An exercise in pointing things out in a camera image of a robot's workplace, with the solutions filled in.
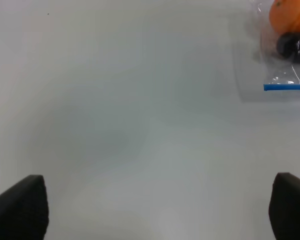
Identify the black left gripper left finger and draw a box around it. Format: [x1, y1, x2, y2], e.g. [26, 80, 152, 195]
[0, 175, 50, 240]

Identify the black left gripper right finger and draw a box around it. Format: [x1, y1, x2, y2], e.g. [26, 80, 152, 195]
[268, 172, 300, 240]

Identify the clear blue-zip file bag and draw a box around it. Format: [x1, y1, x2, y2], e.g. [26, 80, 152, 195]
[231, 0, 300, 103]

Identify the orange fruit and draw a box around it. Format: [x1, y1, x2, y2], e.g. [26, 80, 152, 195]
[269, 0, 300, 35]

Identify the purple eggplant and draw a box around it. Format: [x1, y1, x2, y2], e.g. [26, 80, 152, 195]
[276, 32, 300, 64]

